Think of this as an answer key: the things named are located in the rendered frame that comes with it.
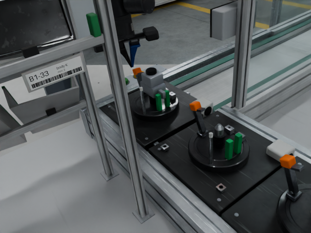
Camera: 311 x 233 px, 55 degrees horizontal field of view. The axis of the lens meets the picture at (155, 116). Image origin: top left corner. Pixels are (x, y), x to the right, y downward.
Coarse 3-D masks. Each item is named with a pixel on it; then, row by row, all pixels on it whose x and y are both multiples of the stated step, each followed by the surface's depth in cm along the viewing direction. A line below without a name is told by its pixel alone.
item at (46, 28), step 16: (16, 0) 42; (32, 0) 43; (48, 0) 43; (0, 16) 41; (16, 16) 42; (32, 16) 43; (48, 16) 44; (64, 16) 44; (0, 32) 42; (16, 32) 42; (32, 32) 43; (48, 32) 44; (64, 32) 45; (0, 48) 42; (16, 48) 42; (48, 48) 47
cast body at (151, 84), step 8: (144, 72) 82; (152, 72) 79; (160, 72) 81; (144, 80) 81; (152, 80) 79; (160, 80) 81; (144, 88) 83; (152, 88) 80; (160, 88) 81; (152, 96) 81
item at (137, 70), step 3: (132, 69) 88; (135, 69) 86; (138, 69) 87; (135, 72) 87; (138, 72) 87; (141, 72) 86; (138, 75) 87; (138, 78) 88; (141, 78) 88; (138, 81) 88; (138, 84) 89
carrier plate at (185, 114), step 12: (168, 84) 98; (132, 96) 94; (180, 96) 91; (192, 96) 91; (108, 108) 90; (180, 108) 86; (132, 120) 84; (168, 120) 82; (180, 120) 82; (192, 120) 81; (144, 132) 79; (156, 132) 78; (168, 132) 78; (144, 144) 75
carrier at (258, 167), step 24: (216, 120) 80; (168, 144) 74; (192, 144) 70; (216, 144) 67; (240, 144) 65; (264, 144) 71; (288, 144) 67; (168, 168) 68; (192, 168) 67; (216, 168) 64; (240, 168) 65; (264, 168) 65; (216, 192) 61; (240, 192) 60
